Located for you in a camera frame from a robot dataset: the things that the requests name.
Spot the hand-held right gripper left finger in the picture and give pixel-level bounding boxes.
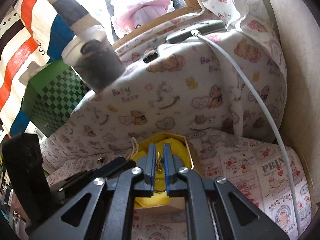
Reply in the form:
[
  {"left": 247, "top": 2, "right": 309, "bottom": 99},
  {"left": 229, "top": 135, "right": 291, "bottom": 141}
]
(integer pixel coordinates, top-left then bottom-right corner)
[{"left": 29, "top": 143, "right": 157, "bottom": 240}]

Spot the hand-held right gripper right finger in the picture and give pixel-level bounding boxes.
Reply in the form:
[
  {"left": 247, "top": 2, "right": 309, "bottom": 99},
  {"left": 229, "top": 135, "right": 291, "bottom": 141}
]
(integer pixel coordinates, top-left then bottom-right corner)
[{"left": 163, "top": 143, "right": 288, "bottom": 240}]

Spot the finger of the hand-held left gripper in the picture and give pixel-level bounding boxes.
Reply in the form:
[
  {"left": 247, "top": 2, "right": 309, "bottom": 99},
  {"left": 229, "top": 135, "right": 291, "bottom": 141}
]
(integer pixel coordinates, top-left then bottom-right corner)
[
  {"left": 86, "top": 157, "right": 137, "bottom": 180},
  {"left": 50, "top": 171, "right": 106, "bottom": 202}
]

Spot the gold earring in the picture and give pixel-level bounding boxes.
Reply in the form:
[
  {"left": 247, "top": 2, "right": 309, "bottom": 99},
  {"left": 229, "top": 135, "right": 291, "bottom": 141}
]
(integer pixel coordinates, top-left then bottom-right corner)
[{"left": 155, "top": 152, "right": 167, "bottom": 193}]

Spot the yellow hexagonal box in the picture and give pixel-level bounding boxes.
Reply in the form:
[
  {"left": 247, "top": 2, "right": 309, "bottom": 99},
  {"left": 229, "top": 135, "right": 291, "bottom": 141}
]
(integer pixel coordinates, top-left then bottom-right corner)
[{"left": 130, "top": 131, "right": 200, "bottom": 209}]

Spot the yellow cloth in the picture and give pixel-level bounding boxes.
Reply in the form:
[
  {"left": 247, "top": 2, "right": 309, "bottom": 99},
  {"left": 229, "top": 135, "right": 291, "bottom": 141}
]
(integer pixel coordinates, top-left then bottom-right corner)
[{"left": 135, "top": 137, "right": 194, "bottom": 208}]

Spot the bear print cloth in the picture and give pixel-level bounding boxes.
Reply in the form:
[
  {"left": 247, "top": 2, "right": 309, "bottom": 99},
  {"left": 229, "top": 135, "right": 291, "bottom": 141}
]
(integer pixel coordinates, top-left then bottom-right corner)
[{"left": 40, "top": 0, "right": 288, "bottom": 160}]

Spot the green checkered tissue box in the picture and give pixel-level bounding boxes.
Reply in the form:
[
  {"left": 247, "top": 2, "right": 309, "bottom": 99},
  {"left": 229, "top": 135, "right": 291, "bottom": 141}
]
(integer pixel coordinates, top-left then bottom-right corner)
[{"left": 21, "top": 59, "right": 92, "bottom": 138}]

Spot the christmas print tablecloth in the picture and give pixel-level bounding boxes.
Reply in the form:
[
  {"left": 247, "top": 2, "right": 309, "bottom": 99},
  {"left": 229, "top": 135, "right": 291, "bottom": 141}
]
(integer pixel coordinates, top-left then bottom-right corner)
[{"left": 40, "top": 127, "right": 313, "bottom": 240}]

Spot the white tissue paper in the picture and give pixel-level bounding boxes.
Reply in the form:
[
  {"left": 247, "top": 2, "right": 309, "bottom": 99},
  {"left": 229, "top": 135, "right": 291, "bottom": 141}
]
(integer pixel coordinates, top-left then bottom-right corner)
[{"left": 19, "top": 61, "right": 44, "bottom": 85}]

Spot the clear plastic lidded container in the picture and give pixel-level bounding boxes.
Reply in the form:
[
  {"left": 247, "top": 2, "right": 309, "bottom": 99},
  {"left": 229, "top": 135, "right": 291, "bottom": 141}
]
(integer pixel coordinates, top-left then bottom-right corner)
[{"left": 61, "top": 25, "right": 125, "bottom": 93}]

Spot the small black device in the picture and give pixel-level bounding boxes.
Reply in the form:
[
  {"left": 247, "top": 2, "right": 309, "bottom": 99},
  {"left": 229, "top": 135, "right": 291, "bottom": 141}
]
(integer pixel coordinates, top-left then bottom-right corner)
[{"left": 143, "top": 49, "right": 158, "bottom": 63}]

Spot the striped orange blue curtain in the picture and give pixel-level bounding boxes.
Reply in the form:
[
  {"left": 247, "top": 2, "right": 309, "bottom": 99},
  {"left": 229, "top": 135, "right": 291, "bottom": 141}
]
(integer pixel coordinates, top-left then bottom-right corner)
[{"left": 0, "top": 0, "right": 105, "bottom": 138}]

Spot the pink cloth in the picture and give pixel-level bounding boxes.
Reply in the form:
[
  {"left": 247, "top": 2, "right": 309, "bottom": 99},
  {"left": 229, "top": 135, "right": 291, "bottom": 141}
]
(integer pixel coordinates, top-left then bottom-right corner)
[{"left": 110, "top": 0, "right": 173, "bottom": 30}]

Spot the white charging cable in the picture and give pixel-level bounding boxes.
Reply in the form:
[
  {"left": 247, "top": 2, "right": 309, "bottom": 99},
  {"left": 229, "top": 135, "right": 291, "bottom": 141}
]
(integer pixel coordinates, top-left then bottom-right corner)
[{"left": 191, "top": 29, "right": 302, "bottom": 237}]

